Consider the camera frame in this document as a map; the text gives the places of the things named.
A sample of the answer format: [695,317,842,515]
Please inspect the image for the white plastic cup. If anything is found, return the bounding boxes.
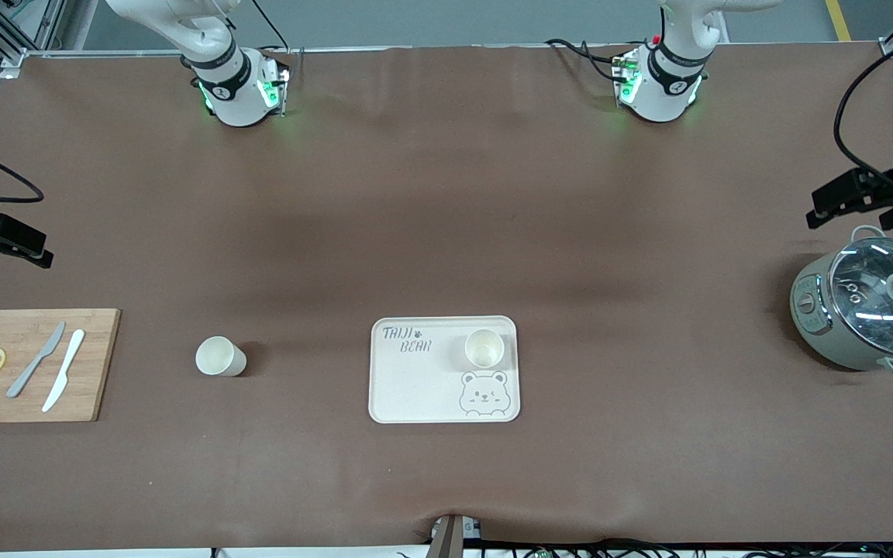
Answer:
[464,329,505,370]
[195,336,248,377]

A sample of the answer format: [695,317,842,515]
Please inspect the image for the cream bear print tray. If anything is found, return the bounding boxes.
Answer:
[368,315,522,425]

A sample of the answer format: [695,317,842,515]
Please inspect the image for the grey plastic knife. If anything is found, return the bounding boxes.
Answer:
[6,322,67,399]

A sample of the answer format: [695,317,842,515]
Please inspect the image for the glass pot lid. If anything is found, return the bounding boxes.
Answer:
[829,237,893,359]

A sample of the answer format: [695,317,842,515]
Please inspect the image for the bamboo cutting board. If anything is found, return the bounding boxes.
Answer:
[0,308,122,424]

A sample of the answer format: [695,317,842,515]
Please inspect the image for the white plastic knife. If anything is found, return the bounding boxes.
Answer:
[41,329,86,413]

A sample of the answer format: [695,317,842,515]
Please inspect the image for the grey-green electric cooking pot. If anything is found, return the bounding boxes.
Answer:
[790,225,893,380]

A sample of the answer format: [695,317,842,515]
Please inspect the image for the brown table mat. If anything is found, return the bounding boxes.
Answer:
[0,45,893,553]

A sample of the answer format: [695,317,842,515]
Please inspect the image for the aluminium table frame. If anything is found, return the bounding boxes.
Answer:
[0,0,893,82]

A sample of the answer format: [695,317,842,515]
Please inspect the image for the black arm base cable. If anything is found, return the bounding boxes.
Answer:
[545,38,649,57]
[249,0,292,53]
[580,43,626,84]

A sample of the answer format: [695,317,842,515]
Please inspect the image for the aluminium profile post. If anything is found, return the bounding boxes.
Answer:
[429,511,484,558]

